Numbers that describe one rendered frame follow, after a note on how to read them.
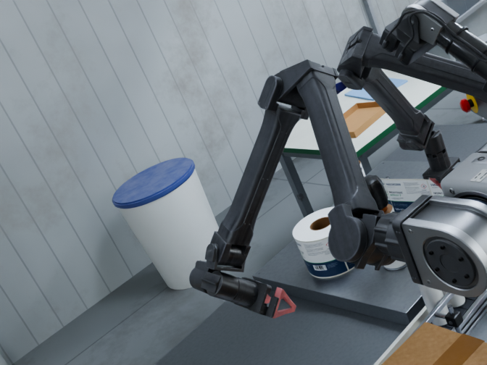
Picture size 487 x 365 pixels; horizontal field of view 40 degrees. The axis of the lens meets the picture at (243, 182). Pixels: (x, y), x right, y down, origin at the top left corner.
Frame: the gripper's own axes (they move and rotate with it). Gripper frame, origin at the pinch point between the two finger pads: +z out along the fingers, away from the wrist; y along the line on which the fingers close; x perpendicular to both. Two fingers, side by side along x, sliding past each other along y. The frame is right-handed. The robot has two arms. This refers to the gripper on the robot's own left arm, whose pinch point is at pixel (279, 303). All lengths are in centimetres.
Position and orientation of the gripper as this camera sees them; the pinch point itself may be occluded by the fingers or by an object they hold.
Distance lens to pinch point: 159.1
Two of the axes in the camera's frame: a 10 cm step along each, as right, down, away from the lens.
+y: -5.7, -0.6, 8.2
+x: -3.0, 9.4, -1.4
